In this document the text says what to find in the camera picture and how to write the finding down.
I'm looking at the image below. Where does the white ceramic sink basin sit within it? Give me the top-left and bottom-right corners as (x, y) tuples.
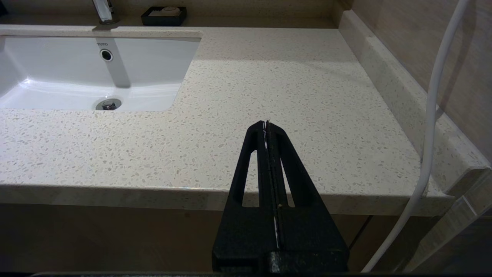
(0, 35), (201, 113)

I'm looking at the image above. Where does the brown vanity cabinet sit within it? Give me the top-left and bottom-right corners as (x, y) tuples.
(0, 202), (442, 274)

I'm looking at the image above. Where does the black soap dish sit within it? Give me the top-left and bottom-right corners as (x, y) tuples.
(141, 6), (187, 27)

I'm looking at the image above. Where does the chrome sink drain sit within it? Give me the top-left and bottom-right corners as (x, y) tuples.
(95, 98), (122, 111)

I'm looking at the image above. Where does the chrome faucet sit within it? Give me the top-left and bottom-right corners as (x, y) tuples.
(91, 0), (120, 25)

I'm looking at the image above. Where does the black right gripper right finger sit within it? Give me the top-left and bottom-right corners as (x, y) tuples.
(266, 120), (349, 274)

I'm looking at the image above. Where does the white cable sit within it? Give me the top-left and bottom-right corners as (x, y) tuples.
(361, 0), (471, 273)

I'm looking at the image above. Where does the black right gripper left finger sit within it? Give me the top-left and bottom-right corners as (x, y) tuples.
(212, 120), (278, 274)

